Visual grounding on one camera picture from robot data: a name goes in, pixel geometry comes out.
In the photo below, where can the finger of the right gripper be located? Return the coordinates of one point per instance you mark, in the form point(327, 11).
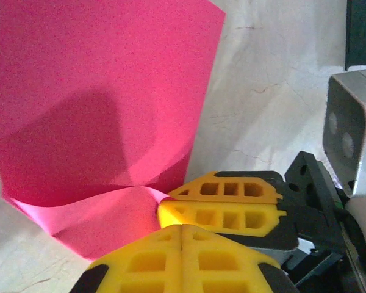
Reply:
point(189, 213)
point(195, 195)

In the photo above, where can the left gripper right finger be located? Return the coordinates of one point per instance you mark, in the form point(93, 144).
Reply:
point(225, 268)

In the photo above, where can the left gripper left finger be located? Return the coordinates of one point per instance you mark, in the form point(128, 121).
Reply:
point(146, 268)

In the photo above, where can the pink paper sheet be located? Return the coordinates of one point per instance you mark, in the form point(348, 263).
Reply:
point(94, 91)

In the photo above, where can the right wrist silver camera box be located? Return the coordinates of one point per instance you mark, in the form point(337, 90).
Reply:
point(347, 116)

